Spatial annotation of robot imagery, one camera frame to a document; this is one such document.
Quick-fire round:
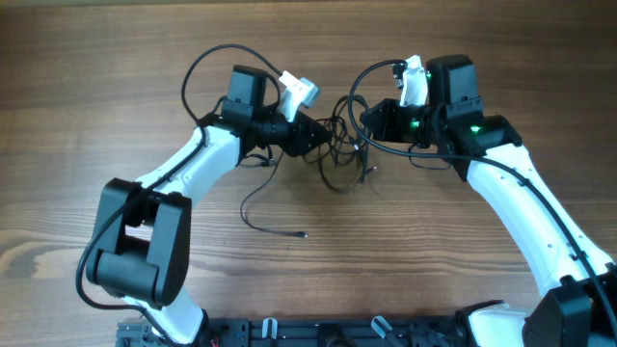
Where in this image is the black thick usb cable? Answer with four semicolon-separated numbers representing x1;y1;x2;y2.
308;93;380;195

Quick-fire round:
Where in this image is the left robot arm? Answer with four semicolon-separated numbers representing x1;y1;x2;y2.
79;66;331;346

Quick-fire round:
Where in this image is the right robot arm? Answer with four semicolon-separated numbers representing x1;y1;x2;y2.
351;54;616;346

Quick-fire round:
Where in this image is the right camera black cable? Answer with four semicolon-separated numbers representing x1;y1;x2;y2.
346;58;617;338

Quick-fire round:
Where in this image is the camera black cable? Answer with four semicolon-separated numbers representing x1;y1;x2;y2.
74;43;284;347
346;58;617;338

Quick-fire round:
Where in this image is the left camera black cable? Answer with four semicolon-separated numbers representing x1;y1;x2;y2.
74;43;284;347

